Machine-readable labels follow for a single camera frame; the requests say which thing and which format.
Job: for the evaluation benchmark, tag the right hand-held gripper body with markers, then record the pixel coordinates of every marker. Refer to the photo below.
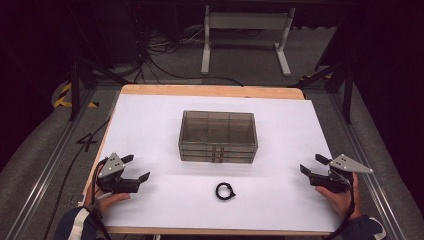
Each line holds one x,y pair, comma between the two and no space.
345,165

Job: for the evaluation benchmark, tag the black metal stand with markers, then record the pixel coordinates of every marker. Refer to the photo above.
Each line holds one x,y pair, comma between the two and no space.
348,100
75,90

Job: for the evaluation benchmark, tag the clear grey drawer box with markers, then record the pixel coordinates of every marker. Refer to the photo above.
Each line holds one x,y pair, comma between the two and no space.
216,128

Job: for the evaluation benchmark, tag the small metal bracket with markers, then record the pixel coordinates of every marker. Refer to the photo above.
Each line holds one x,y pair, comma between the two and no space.
81,202

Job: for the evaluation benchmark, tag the person's left hand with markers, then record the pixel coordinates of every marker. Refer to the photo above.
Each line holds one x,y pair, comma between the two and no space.
111,199

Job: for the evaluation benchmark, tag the yellow black floor tape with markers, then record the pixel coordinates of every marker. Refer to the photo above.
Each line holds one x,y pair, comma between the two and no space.
63,100

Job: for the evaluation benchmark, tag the clear grey drawer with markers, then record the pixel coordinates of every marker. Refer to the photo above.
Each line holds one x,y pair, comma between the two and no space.
193,150
193,159

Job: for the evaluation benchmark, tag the white metal stand frame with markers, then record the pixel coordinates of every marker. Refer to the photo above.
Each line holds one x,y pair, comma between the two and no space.
248,20

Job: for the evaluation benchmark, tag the person's right hand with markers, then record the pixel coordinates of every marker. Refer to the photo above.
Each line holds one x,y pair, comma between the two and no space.
341,203

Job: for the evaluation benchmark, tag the aluminium floor rail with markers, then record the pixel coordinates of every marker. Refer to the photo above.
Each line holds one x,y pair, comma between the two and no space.
383,206
50,166

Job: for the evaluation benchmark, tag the white paper sheet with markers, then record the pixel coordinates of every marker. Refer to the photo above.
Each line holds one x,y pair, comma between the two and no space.
150,126

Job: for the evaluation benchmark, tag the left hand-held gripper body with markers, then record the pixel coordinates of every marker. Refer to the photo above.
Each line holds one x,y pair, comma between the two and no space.
111,168

